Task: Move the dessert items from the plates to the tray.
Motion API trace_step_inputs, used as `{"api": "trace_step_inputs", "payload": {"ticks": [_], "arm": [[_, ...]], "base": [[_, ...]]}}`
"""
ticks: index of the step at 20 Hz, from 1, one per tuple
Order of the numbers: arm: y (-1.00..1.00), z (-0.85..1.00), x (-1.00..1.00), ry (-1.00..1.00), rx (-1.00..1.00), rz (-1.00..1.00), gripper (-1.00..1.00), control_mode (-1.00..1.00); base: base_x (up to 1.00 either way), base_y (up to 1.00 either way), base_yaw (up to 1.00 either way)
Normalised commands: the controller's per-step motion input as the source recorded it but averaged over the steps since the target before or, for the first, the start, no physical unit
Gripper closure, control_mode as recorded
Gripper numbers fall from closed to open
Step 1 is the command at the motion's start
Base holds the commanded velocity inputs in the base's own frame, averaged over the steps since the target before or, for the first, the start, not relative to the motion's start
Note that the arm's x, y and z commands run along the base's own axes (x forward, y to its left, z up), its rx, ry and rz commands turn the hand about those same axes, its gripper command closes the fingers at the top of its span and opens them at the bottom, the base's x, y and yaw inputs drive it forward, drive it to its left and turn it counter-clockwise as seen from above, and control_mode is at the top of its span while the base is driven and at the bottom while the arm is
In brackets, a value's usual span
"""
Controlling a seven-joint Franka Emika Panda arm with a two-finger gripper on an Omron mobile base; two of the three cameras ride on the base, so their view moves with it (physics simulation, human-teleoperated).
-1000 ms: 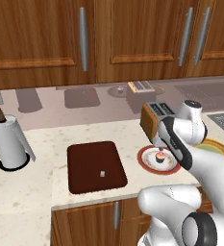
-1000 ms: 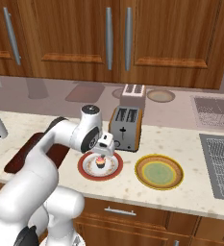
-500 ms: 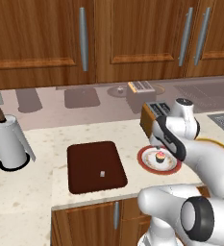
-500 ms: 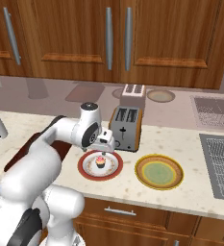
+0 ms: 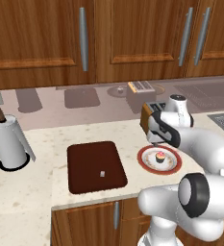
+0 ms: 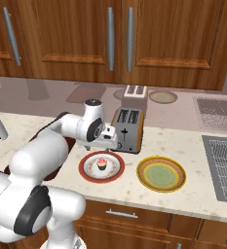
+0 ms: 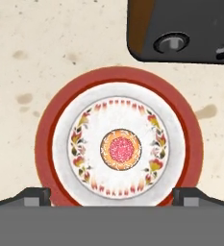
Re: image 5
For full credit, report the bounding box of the black paper towel holder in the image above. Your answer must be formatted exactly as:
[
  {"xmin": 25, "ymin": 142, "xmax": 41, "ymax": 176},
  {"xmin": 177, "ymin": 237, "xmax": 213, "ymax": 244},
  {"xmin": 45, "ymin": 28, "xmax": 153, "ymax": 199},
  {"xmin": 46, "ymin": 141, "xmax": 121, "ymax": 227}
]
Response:
[{"xmin": 0, "ymin": 103, "xmax": 32, "ymax": 173}]

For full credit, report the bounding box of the wide wooden wall cupboard door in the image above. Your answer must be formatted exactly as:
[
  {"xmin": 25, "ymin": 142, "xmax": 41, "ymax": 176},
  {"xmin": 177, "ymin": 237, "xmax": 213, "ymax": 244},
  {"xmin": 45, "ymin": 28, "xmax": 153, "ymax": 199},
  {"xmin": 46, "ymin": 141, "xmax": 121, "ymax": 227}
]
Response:
[{"xmin": 0, "ymin": 0, "xmax": 97, "ymax": 90}]

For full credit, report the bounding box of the dark brown rectangular tray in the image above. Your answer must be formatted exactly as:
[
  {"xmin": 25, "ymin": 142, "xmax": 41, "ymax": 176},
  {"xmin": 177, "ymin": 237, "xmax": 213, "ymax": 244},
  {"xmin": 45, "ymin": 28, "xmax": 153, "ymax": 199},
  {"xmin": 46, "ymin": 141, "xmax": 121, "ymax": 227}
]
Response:
[{"xmin": 66, "ymin": 140, "xmax": 129, "ymax": 195}]

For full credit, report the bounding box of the wooden base cupboard door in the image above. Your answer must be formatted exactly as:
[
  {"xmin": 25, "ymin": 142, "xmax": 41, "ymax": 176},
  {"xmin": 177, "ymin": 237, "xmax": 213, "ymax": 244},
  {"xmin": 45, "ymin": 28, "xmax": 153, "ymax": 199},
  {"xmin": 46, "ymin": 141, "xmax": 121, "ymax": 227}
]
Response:
[{"xmin": 51, "ymin": 199, "xmax": 123, "ymax": 246}]

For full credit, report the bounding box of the pink-frosted cupcake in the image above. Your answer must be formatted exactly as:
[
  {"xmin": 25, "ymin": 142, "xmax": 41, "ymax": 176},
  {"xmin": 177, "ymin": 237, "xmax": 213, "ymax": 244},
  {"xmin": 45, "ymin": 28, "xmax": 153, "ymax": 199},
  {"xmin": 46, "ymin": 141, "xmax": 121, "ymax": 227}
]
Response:
[{"xmin": 155, "ymin": 151, "xmax": 166, "ymax": 163}]

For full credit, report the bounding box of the orange and silver toaster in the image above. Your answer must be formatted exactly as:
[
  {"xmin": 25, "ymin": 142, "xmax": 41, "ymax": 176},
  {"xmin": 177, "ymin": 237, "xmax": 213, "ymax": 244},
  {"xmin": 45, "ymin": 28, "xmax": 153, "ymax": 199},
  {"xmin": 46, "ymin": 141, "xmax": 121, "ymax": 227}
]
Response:
[{"xmin": 139, "ymin": 101, "xmax": 168, "ymax": 135}]

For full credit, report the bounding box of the wooden base cupboard front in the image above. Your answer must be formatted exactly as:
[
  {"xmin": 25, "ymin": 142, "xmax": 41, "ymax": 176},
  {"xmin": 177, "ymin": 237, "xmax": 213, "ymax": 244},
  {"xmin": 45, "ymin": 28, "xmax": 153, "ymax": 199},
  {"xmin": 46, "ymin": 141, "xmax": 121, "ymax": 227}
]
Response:
[{"xmin": 120, "ymin": 196, "xmax": 154, "ymax": 246}]

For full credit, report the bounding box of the white paper towel roll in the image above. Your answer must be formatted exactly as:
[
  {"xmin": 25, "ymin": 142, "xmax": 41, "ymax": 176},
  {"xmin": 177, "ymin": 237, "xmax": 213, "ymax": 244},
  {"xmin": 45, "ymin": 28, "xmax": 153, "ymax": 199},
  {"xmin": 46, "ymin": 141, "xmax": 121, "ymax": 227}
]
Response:
[{"xmin": 0, "ymin": 114, "xmax": 37, "ymax": 170}]

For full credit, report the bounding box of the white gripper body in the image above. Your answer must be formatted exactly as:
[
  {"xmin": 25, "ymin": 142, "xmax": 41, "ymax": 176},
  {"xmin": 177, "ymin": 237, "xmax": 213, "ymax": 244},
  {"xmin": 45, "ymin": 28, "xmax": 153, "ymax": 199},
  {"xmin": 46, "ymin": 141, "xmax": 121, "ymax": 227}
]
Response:
[{"xmin": 147, "ymin": 111, "xmax": 164, "ymax": 145}]

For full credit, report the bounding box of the narrow wooden wall cupboard door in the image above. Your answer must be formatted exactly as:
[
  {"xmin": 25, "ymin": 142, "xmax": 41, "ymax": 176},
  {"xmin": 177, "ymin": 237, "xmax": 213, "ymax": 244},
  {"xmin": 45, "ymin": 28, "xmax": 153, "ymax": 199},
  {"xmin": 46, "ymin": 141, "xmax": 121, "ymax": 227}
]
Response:
[{"xmin": 184, "ymin": 0, "xmax": 224, "ymax": 79}]

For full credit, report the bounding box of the short silver cupboard handle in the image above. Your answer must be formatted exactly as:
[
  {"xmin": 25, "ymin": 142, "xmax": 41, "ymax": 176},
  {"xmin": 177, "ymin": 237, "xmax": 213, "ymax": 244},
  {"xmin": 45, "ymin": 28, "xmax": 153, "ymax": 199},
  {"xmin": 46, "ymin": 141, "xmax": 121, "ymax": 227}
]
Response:
[{"xmin": 112, "ymin": 201, "xmax": 121, "ymax": 231}]

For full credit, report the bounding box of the red-rimmed white plate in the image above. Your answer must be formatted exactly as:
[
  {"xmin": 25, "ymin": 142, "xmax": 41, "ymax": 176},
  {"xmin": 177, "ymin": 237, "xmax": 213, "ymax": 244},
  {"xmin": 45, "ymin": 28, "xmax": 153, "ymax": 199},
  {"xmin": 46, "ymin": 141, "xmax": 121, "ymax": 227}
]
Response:
[{"xmin": 137, "ymin": 144, "xmax": 183, "ymax": 176}]

